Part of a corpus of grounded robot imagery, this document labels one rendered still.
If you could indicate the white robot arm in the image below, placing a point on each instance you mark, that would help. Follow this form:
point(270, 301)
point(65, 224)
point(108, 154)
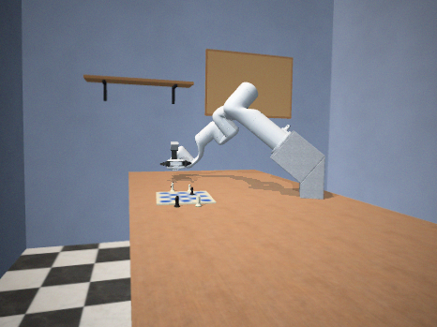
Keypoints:
point(222, 128)

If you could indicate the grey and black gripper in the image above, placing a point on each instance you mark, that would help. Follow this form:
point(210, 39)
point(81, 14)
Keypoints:
point(175, 164)

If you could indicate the blue and cream chessboard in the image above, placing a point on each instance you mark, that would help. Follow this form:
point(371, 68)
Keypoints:
point(167, 198)

